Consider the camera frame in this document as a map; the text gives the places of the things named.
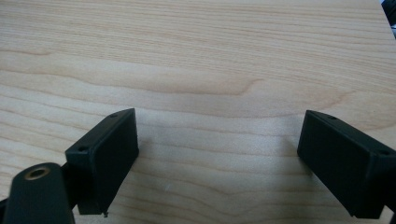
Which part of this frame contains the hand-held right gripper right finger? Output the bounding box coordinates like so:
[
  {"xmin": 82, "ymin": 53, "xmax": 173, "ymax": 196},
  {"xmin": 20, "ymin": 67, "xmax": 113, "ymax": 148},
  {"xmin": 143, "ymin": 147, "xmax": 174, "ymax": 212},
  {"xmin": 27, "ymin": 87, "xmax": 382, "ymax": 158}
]
[{"xmin": 296, "ymin": 109, "xmax": 396, "ymax": 220}]

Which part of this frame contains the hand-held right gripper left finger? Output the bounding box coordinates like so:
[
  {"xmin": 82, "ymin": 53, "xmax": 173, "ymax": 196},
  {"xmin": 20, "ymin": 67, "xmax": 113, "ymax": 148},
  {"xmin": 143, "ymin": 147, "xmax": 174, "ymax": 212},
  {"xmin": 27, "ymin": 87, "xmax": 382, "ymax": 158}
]
[{"xmin": 64, "ymin": 107, "xmax": 140, "ymax": 217}]

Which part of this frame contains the dark object beyond table edge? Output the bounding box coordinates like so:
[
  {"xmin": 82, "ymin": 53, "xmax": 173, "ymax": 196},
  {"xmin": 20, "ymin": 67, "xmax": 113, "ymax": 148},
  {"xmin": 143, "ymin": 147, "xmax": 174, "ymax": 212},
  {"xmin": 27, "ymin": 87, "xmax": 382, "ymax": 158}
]
[{"xmin": 381, "ymin": 0, "xmax": 396, "ymax": 27}]

